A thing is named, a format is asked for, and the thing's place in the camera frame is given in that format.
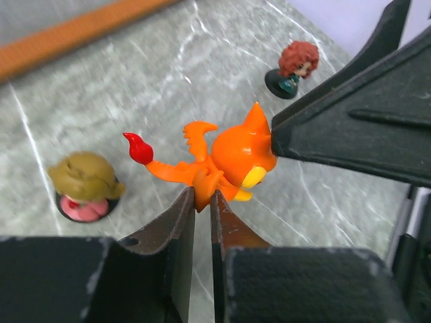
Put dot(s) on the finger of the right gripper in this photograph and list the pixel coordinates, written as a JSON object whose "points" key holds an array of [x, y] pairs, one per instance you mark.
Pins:
{"points": [[386, 36], [377, 123]]}

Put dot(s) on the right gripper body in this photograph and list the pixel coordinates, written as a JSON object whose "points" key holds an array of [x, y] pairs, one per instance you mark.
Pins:
{"points": [[408, 255]]}

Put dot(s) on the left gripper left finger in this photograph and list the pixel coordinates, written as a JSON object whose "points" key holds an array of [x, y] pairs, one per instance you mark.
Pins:
{"points": [[145, 277]]}

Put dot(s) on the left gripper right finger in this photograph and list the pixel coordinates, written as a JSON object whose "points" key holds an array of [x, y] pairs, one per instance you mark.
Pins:
{"points": [[254, 281]]}

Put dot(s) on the orange wooden two-tier shelf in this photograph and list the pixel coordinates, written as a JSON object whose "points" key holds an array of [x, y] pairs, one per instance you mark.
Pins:
{"points": [[30, 52]]}

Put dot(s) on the red-haired small figurine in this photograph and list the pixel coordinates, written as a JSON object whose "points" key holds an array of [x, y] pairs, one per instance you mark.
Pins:
{"points": [[298, 60]]}

